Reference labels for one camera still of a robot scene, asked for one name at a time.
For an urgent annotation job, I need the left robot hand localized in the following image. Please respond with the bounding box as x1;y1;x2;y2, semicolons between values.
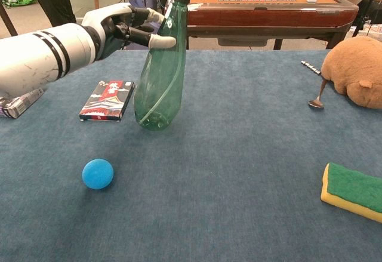
81;2;177;62

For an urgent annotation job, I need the green transparent spray bottle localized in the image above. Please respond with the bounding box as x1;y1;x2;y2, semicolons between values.
133;0;194;132

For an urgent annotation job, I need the black tripod stand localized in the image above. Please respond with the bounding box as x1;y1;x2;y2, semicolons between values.
353;0;382;38

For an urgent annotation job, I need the red illustrated card box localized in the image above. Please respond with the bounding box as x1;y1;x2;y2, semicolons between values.
79;79;135;122

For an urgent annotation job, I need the mahjong table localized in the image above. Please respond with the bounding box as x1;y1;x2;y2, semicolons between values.
164;0;359;50

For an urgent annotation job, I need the blue foam ball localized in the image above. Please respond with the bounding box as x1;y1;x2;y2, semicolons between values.
82;158;115;190

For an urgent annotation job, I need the metal spoon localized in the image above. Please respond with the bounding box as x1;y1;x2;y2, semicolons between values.
308;79;326;109

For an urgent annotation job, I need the brown plush toy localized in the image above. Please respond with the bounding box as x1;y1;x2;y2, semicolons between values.
321;36;382;110

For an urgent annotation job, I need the yellow green scrubbing sponge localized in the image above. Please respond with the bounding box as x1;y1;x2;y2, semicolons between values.
320;162;382;224

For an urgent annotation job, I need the metal bead chain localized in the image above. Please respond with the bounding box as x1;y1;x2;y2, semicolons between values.
300;60;322;75

